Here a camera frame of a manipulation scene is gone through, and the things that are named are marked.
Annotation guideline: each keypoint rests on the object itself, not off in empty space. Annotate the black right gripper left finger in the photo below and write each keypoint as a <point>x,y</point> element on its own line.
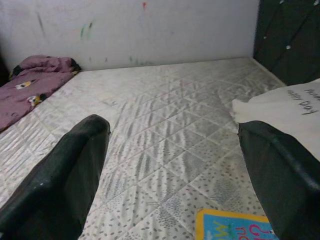
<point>55,187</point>

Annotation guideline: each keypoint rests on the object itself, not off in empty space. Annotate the grey quilted mattress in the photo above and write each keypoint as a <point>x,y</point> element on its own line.
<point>162,125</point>

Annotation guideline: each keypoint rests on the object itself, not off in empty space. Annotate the purple cartoon print blanket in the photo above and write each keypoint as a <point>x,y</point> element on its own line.
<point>30,85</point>

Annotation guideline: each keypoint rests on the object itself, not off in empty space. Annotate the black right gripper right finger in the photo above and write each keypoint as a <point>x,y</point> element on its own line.
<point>290,187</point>

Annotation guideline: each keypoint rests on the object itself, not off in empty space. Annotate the black tufted headboard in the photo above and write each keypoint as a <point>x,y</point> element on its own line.
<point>287,37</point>

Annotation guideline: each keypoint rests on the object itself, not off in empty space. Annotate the colourful children's board book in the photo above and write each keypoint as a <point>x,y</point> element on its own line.
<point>225,227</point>

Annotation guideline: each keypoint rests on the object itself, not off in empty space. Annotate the white pillow with black lettering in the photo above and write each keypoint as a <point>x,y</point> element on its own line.
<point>280,107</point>

